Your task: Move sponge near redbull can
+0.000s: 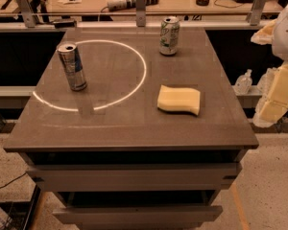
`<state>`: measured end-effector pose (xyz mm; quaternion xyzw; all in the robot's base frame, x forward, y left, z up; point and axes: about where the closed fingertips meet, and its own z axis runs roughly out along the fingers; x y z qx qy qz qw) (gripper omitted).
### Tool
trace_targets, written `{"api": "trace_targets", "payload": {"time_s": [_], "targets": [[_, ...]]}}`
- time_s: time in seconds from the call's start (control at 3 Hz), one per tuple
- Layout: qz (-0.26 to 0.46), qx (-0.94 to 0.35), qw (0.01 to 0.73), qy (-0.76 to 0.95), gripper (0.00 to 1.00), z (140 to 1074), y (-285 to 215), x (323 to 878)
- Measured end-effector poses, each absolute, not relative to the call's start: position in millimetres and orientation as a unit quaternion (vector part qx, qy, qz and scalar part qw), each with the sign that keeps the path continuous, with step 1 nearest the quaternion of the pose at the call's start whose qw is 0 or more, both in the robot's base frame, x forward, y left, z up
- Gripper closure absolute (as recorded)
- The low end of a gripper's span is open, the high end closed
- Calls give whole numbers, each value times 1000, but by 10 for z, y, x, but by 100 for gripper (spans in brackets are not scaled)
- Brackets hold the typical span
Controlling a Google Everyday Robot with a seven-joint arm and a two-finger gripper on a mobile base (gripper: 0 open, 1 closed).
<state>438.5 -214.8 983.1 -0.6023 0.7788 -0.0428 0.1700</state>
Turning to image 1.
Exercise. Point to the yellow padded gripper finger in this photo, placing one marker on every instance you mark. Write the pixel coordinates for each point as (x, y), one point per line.
(264, 35)
(274, 104)

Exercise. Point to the yellow sponge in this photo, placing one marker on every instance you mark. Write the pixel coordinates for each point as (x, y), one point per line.
(179, 99)

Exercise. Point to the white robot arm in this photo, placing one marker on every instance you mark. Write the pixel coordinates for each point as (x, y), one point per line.
(280, 36)

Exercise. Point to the white green soda can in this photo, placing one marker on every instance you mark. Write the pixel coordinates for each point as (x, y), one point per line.
(169, 35)

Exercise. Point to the silver blue redbull can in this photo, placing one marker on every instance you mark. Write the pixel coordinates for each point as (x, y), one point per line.
(72, 65)

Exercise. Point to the clear sanitizer bottle right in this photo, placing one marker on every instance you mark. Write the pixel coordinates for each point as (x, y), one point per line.
(266, 80)

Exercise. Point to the clear sanitizer bottle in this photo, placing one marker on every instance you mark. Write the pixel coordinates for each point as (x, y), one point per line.
(266, 80)
(243, 83)

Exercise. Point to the clear sanitizer bottle left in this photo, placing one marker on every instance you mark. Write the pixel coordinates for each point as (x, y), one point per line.
(243, 83)

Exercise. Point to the lower grey drawer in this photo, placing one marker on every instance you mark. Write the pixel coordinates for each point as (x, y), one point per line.
(138, 217)

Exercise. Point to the grey drawer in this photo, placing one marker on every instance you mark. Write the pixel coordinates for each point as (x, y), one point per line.
(134, 178)
(138, 217)

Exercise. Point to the upper grey drawer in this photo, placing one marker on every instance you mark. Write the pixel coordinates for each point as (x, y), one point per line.
(134, 178)

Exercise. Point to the black floor crate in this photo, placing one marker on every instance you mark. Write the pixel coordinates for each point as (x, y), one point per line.
(18, 215)

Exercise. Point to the metal bracket right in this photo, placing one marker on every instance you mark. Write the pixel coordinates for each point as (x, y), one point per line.
(254, 16)

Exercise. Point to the metal bracket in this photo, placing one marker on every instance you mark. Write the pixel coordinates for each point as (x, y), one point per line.
(26, 13)
(254, 16)
(140, 13)

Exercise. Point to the metal bracket centre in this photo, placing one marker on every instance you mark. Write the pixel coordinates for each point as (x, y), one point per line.
(140, 13)

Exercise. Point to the metal bracket left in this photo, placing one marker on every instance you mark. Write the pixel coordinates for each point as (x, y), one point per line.
(26, 13)

